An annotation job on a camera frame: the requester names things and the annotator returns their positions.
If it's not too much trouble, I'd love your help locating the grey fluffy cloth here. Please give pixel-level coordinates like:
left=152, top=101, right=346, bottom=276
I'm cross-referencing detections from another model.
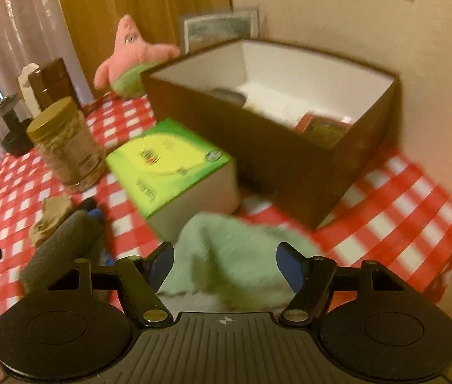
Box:
left=20, top=197, right=113, bottom=295

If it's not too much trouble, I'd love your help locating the green towel cloth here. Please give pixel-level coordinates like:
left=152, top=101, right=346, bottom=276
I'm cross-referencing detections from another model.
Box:
left=158, top=212, right=322, bottom=311

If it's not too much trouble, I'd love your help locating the beige crumpled cloth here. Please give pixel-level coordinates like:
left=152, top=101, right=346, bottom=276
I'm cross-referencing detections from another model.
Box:
left=29, top=194, right=73, bottom=248

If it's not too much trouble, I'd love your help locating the green tea box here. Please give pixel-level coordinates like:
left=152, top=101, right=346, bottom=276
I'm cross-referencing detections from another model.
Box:
left=106, top=119, right=240, bottom=243

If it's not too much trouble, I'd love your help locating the red checkered tablecloth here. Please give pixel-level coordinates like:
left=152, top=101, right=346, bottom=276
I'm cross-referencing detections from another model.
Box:
left=0, top=91, right=452, bottom=384

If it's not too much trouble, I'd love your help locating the black stand with disc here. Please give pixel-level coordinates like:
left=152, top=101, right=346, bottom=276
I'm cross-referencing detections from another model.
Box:
left=0, top=94, right=33, bottom=157

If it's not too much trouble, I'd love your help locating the glass jar gold lid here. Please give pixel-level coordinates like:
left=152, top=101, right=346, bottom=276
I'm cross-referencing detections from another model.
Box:
left=27, top=96, right=106, bottom=192

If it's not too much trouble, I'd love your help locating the red black card packet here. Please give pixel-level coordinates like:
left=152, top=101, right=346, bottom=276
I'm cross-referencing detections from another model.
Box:
left=294, top=113, right=351, bottom=149

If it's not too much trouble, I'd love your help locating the brown cardboard box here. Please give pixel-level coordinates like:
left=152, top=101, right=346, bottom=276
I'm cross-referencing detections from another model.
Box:
left=142, top=39, right=400, bottom=228

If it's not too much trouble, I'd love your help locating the white ceramic bottle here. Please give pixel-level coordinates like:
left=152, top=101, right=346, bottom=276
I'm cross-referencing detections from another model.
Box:
left=17, top=63, right=41, bottom=117

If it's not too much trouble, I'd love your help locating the white tissue paper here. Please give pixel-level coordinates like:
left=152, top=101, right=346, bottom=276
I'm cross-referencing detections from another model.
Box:
left=235, top=81, right=356, bottom=127

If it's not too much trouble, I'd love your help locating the dark wooden canister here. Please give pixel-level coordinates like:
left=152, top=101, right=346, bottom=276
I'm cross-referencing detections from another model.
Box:
left=28, top=57, right=80, bottom=111

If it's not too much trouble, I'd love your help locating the pink Patrick star plush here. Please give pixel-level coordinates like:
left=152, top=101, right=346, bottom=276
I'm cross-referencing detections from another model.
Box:
left=93, top=15, right=181, bottom=99

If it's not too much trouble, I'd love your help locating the framed sand picture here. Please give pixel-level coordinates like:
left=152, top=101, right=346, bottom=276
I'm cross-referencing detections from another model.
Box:
left=179, top=8, right=260, bottom=55

